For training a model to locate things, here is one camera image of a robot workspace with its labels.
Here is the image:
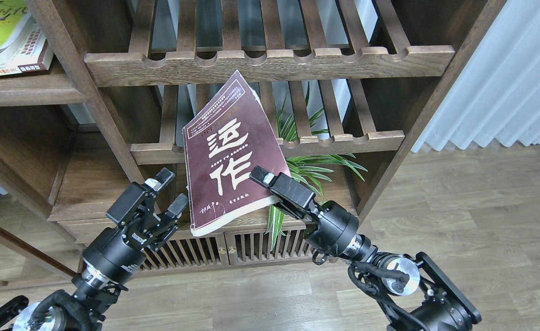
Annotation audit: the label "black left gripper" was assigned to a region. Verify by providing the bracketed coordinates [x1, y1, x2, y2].
[81, 168, 189, 288]

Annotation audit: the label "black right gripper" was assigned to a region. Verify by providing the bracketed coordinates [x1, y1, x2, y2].
[250, 166, 377, 265]

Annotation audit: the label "maroon book white characters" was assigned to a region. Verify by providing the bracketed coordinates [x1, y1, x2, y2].
[183, 71, 289, 237]

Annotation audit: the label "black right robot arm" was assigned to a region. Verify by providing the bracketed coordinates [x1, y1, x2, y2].
[250, 167, 482, 331]

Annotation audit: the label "green spider plant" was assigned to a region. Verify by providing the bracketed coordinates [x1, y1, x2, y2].
[266, 100, 367, 250]

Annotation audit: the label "dark wooden bookshelf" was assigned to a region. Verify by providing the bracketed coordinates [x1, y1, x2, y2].
[0, 0, 505, 249]

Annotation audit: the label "white pleated curtain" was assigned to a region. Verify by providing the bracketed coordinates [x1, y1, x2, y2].
[411, 0, 540, 152]

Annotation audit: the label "dark wooden side frame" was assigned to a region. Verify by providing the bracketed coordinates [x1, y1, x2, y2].
[0, 165, 96, 290]

